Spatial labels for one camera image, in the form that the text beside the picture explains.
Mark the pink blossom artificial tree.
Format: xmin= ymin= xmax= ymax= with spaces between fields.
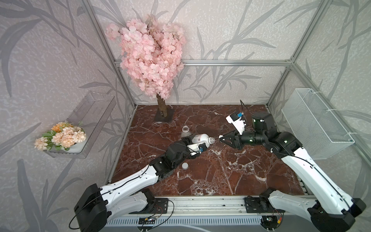
xmin=105 ymin=15 xmax=186 ymax=118

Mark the small clear bottle upright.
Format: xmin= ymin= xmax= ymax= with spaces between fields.
xmin=181 ymin=126 xmax=192 ymax=138

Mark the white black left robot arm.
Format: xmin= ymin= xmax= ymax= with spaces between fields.
xmin=74 ymin=136 xmax=210 ymax=232

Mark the white labelled plastic bottle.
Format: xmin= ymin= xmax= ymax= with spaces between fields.
xmin=192 ymin=134 xmax=215 ymax=147

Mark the small electronics board with wires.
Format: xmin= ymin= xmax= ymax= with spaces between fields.
xmin=138 ymin=217 xmax=156 ymax=225

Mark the grey bottle cap on table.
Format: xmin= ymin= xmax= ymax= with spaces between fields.
xmin=182 ymin=162 xmax=189 ymax=170

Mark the clear acrylic wall shelf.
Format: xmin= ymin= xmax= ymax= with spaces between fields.
xmin=46 ymin=91 xmax=117 ymax=159

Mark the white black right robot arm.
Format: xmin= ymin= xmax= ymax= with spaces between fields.
xmin=219 ymin=112 xmax=366 ymax=232

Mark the white wire mesh basket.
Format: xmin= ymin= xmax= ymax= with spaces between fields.
xmin=282 ymin=88 xmax=355 ymax=160

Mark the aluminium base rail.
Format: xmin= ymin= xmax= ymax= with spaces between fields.
xmin=127 ymin=195 xmax=328 ymax=217

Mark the dark metal tree base plate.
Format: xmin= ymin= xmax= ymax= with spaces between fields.
xmin=153 ymin=107 xmax=174 ymax=123

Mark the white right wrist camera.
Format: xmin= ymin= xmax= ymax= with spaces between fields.
xmin=226 ymin=112 xmax=246 ymax=135

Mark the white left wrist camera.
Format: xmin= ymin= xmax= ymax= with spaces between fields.
xmin=187 ymin=143 xmax=208 ymax=156

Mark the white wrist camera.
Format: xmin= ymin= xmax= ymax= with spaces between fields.
xmin=226 ymin=112 xmax=246 ymax=135
xmin=187 ymin=143 xmax=208 ymax=156

